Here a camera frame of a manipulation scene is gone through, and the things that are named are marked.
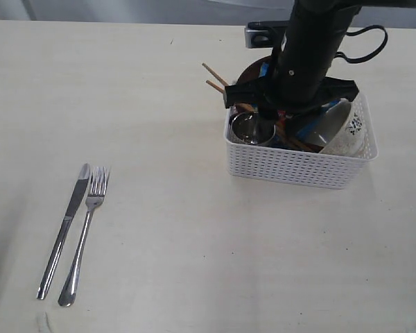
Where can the stainless steel knife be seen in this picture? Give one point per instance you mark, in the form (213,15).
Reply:
(74,203)

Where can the brown round plate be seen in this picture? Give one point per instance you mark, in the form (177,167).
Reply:
(257,69)

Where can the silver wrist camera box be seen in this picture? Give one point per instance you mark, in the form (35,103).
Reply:
(264,34)

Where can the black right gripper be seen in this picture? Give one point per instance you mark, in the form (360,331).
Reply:
(294,99)

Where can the stainless steel fork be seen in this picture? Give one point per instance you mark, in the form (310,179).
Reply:
(95,198)

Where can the white ceramic patterned bowl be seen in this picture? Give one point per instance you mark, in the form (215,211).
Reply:
(339,130)

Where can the wooden chopstick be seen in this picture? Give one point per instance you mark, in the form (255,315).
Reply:
(289,141)
(215,75)

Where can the blue chips bag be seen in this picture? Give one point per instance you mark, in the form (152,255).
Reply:
(300,126)

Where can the white perforated plastic basket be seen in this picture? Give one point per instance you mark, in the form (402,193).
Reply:
(302,168)

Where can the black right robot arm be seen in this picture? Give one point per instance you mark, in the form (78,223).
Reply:
(304,48)

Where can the stainless steel cup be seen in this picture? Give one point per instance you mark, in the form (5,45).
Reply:
(251,129)

